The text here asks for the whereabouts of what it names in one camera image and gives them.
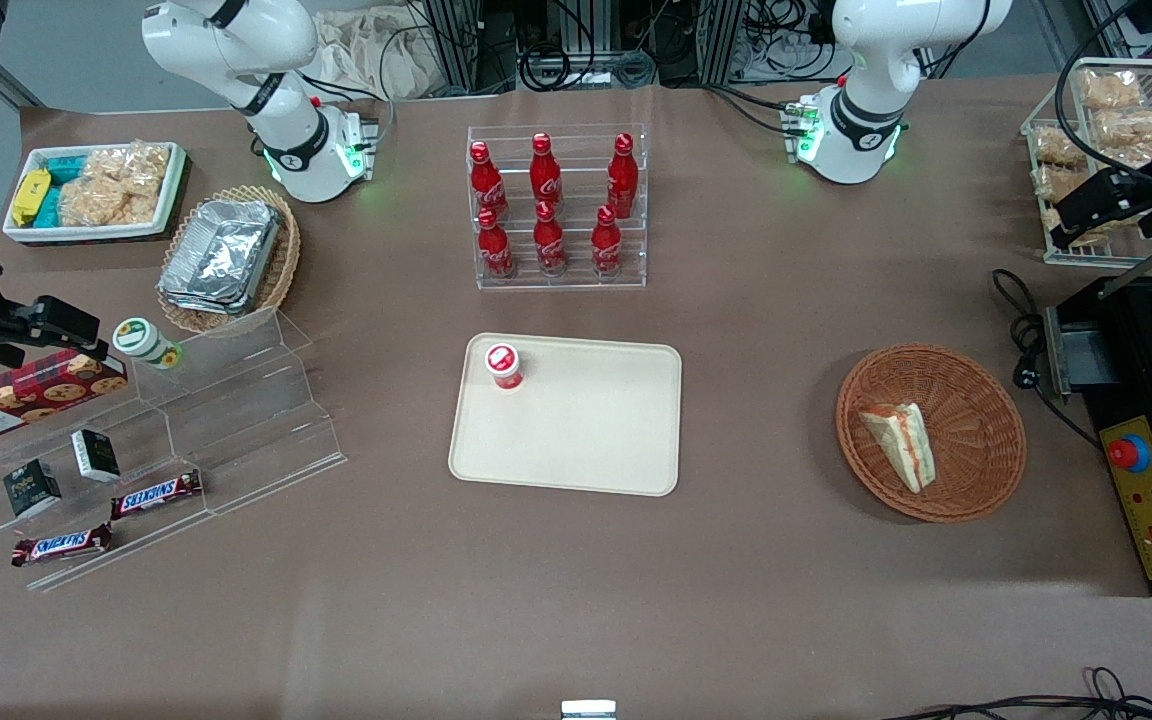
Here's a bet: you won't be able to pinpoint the triangle sandwich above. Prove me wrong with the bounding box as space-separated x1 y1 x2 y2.
857 402 938 494

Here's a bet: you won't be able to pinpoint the oval tan wicker basket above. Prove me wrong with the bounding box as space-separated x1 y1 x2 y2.
155 184 303 335

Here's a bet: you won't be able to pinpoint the round brown wicker basket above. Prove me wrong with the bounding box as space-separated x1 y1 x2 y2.
834 343 1028 524

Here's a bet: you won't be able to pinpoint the cream plastic tray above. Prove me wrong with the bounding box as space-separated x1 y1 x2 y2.
447 332 684 498

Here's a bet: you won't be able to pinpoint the clear bag rice crackers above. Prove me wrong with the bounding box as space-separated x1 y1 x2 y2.
1033 127 1089 169
1030 165 1087 204
1094 107 1152 153
57 176 159 228
1078 69 1145 111
84 139 173 191

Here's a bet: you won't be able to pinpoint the red tartan cookie box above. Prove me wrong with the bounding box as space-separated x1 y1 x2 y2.
0 347 130 447

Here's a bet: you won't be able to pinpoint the green lid white bottle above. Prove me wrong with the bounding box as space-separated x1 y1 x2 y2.
112 317 185 371

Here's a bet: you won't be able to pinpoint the yellow snack pack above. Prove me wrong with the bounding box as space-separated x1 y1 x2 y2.
11 167 54 228

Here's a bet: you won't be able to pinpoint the small black carton box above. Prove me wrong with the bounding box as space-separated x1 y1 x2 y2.
2 457 63 520
70 429 123 484

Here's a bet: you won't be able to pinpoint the teal snack pack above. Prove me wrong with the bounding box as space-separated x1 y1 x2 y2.
35 154 97 230

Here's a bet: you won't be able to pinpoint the black sealing machine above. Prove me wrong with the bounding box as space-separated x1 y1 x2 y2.
1045 215 1152 598

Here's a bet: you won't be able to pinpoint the aluminium foil container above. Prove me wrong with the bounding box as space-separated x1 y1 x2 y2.
157 197 284 314

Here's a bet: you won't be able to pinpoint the white rectangular snack bin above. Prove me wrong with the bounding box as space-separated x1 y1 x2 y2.
2 141 189 245

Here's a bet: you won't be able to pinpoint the Snickers chocolate bar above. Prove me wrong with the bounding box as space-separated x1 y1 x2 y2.
110 469 205 521
10 522 115 569

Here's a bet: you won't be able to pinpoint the clear acrylic step shelf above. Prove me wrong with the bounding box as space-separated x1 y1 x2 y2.
0 304 348 594

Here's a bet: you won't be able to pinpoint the beige cloth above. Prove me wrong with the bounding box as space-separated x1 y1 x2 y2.
308 8 435 101

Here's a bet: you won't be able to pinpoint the red cola bottle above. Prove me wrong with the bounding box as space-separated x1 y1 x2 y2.
529 132 564 207
532 200 570 277
606 132 640 220
590 204 625 277
476 207 516 280
468 140 510 222

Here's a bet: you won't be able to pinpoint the red yogurt bottle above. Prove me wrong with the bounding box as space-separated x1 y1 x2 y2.
483 342 525 392

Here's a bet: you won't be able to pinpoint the clear acrylic bottle rack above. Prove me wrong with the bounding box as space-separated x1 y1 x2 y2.
465 124 650 292

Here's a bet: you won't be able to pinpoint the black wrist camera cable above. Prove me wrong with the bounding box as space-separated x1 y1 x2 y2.
1053 40 1152 197

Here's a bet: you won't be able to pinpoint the black power cable with plug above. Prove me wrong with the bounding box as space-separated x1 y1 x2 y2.
990 267 1103 449

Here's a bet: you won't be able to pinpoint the aluminium frame post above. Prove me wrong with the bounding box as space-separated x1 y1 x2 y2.
420 0 519 98

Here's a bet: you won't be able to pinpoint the black floor cables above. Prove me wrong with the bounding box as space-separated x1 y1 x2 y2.
876 666 1152 720

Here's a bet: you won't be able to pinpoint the black background cable bundle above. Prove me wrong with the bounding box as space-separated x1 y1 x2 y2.
514 0 659 93

